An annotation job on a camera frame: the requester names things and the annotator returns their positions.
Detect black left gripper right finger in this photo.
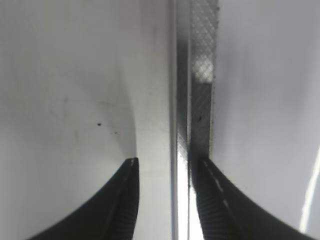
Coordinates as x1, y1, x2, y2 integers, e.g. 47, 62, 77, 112
192, 157, 310, 240

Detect white board with grey frame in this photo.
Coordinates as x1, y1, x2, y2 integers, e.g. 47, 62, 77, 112
0, 0, 320, 240

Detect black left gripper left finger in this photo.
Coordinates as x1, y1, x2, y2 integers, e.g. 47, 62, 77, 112
33, 158, 140, 240

